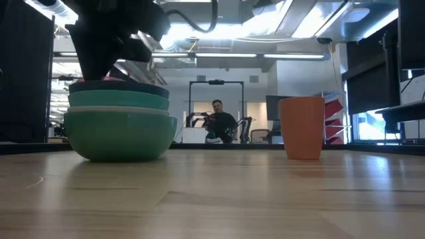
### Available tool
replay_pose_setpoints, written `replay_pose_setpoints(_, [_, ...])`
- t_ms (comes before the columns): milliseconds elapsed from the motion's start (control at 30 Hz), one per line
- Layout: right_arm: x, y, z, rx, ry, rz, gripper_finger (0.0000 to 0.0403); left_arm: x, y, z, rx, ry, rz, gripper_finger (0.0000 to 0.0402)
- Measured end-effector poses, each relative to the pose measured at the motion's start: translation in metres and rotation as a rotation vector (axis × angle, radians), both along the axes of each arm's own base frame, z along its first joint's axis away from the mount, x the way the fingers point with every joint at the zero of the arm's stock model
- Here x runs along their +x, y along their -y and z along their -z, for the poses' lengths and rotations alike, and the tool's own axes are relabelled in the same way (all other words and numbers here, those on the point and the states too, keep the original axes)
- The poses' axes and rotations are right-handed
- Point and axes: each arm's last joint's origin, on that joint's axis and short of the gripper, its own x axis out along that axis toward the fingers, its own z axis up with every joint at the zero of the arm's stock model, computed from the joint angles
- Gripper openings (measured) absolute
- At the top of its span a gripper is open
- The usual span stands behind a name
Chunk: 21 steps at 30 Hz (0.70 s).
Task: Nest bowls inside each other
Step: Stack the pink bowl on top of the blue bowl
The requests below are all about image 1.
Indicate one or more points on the orange plastic cup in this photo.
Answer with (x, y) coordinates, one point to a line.
(303, 129)

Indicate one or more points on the person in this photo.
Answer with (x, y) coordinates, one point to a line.
(221, 124)

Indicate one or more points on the dark grey bowl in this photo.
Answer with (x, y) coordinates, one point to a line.
(133, 88)

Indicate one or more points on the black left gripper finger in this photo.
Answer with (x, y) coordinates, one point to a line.
(94, 56)
(134, 51)

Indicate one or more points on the pink bowl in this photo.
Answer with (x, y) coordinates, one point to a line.
(112, 79)

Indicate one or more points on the office chair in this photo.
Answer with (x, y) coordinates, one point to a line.
(259, 136)

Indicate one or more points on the red and white rack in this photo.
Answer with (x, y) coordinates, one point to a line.
(333, 109)

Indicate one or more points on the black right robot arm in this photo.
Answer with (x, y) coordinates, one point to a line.
(412, 33)

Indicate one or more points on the white cabinet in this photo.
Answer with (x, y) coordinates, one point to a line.
(193, 135)

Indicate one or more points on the dark column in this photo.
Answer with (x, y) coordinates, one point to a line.
(23, 83)

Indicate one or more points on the ceiling security camera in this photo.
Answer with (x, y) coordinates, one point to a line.
(324, 40)

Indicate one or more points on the mint green bowl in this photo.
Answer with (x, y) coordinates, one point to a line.
(116, 99)

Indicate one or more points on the long ceiling light bar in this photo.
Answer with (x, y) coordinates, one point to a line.
(259, 55)

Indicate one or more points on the dark monitor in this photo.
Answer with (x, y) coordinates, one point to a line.
(272, 108)

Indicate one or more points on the black metal frame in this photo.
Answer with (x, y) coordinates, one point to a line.
(190, 96)

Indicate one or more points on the dark side table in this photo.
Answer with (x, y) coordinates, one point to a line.
(403, 113)

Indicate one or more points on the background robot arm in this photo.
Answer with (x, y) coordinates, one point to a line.
(245, 127)
(196, 116)

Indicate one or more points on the dark window blind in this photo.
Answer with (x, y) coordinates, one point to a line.
(372, 89)

